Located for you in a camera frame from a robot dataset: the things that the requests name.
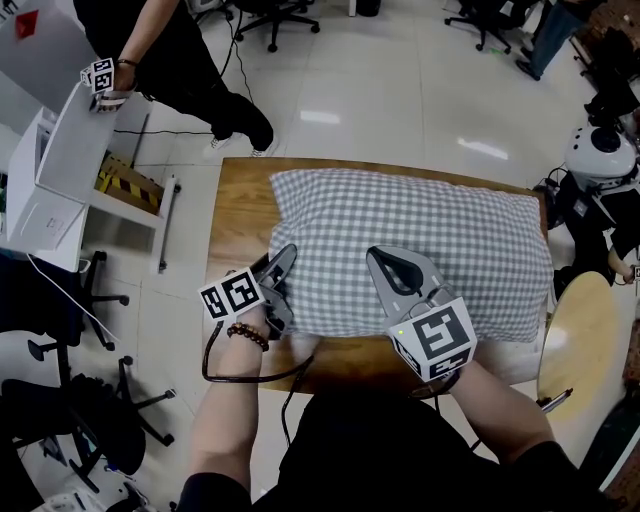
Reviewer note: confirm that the white open cabinet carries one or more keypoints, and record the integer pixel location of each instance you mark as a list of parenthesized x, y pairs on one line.
[(55, 180)]

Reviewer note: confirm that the person's left forearm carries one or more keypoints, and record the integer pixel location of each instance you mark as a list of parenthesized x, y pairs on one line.
[(227, 400)]

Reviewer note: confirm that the white round robot head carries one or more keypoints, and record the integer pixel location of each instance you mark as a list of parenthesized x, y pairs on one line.
[(597, 155)]

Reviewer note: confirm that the person's right forearm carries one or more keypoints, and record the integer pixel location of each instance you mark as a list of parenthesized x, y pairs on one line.
[(500, 410)]

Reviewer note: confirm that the yellow black striped box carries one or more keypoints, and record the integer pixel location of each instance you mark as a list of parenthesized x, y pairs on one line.
[(127, 185)]

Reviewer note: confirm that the round wooden stool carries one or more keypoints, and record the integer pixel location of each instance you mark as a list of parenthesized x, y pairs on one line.
[(580, 340)]

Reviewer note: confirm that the person's black shirt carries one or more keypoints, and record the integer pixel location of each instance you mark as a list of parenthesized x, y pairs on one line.
[(380, 465)]

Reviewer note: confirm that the grey panel with red label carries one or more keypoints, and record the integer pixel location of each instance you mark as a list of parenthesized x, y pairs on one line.
[(45, 45)]

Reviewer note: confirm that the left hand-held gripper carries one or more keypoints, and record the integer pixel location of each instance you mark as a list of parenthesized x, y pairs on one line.
[(235, 295)]

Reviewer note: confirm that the metal pen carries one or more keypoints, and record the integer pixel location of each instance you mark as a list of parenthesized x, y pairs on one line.
[(555, 400)]

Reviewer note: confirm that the black robot body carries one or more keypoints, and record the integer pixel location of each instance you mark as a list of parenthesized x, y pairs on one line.
[(590, 215)]

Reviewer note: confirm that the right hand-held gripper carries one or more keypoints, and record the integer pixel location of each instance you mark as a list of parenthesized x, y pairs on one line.
[(440, 337)]

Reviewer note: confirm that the black office chair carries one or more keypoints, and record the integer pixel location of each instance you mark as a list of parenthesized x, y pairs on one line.
[(40, 295), (490, 20), (275, 12), (75, 415)]

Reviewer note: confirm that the grey checked pillowcase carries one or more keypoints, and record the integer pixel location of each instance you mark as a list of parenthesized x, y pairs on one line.
[(425, 215)]

